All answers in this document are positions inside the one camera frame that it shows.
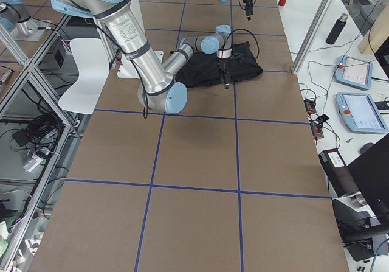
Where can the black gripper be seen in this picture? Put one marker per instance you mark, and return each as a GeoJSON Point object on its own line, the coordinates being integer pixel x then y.
{"type": "Point", "coordinates": [223, 63]}
{"type": "Point", "coordinates": [247, 0]}

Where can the black graphic t-shirt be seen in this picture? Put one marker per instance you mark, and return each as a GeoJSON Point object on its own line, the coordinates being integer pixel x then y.
{"type": "Point", "coordinates": [204, 70]}

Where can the black water bottle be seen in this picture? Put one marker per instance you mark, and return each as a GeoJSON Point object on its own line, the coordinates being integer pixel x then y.
{"type": "Point", "coordinates": [337, 29]}

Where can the far teach pendant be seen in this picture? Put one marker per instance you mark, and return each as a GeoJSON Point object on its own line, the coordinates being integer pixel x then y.
{"type": "Point", "coordinates": [354, 72]}

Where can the teach pendant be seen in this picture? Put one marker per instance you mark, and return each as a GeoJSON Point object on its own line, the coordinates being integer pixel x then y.
{"type": "Point", "coordinates": [354, 72]}
{"type": "Point", "coordinates": [360, 114]}

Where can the near teach pendant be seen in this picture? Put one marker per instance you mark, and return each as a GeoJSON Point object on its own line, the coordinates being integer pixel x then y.
{"type": "Point", "coordinates": [360, 114]}

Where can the white chair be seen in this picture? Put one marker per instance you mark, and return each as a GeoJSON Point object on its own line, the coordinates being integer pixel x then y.
{"type": "Point", "coordinates": [93, 69]}

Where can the black box device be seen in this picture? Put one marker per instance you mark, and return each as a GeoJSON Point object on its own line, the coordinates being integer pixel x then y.
{"type": "Point", "coordinates": [337, 172]}

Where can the black monitor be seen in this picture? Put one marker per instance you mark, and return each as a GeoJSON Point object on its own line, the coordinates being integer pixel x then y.
{"type": "Point", "coordinates": [370, 173]}

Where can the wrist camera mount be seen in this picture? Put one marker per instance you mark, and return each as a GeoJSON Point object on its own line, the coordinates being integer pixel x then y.
{"type": "Point", "coordinates": [236, 58]}

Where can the aluminium frame post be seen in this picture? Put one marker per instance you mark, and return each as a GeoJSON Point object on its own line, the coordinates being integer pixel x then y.
{"type": "Point", "coordinates": [310, 36]}

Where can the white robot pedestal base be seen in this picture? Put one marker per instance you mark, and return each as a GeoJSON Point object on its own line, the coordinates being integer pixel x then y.
{"type": "Point", "coordinates": [138, 52]}

